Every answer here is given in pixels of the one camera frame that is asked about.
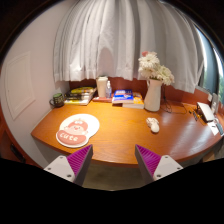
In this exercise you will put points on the small clear bottle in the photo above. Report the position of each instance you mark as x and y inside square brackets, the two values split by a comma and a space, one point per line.
[108, 89]

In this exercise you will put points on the red flat book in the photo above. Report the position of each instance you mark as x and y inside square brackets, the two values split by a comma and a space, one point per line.
[102, 99]

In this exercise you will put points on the dark green mug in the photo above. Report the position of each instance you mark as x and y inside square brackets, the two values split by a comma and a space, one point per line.
[57, 100]

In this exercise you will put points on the pink cartoon mouse pad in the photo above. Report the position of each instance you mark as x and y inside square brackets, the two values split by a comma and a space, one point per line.
[76, 130]

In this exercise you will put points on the white computer mouse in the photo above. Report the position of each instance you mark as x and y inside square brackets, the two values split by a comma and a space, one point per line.
[153, 124]

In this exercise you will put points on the stack of books left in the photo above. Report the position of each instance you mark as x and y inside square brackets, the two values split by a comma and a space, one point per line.
[79, 96]

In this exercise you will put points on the white and pink flowers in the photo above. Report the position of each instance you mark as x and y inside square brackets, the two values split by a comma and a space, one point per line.
[150, 68]

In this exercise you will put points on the white tumbler cup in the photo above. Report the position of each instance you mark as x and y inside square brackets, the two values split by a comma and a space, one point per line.
[101, 86]

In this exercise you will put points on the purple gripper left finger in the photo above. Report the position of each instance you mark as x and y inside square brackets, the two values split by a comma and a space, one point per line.
[73, 167]

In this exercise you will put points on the white ceramic vase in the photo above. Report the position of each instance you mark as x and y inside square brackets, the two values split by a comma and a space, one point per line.
[153, 96]

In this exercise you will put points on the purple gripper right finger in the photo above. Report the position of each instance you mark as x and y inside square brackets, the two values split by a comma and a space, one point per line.
[153, 166]

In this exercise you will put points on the white device on desk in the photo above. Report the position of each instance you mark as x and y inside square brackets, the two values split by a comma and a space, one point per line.
[204, 110]

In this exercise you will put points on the white sheer curtain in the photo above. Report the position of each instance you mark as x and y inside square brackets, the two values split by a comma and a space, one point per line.
[107, 37]

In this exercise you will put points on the blue book stack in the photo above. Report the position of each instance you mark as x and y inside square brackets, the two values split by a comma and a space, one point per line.
[128, 99]

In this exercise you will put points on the white wall panel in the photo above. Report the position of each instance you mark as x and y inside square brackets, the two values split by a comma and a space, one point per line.
[18, 84]

